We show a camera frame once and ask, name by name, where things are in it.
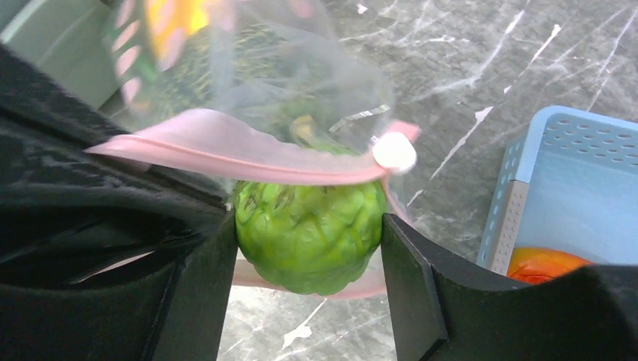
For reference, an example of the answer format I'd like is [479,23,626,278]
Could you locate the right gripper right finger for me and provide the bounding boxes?
[381,214,637,361]

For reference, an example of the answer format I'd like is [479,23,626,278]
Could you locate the light blue plastic basket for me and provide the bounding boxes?
[476,105,637,274]

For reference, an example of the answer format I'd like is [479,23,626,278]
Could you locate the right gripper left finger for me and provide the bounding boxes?
[1,211,238,360]

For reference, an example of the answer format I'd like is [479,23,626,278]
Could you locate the clear plastic storage bin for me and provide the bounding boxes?
[1,0,117,108]

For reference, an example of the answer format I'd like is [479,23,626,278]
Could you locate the light green custard apple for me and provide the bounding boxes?
[232,181,387,296]

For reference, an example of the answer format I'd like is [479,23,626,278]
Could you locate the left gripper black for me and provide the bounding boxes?
[1,47,226,288]

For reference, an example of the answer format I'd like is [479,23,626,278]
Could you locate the green netted melon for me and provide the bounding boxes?
[144,22,322,142]

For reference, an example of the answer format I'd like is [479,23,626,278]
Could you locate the clear zip top bag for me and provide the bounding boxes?
[90,1,421,299]

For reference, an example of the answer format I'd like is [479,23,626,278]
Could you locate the yellow banana bunch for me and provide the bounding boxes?
[142,0,208,62]

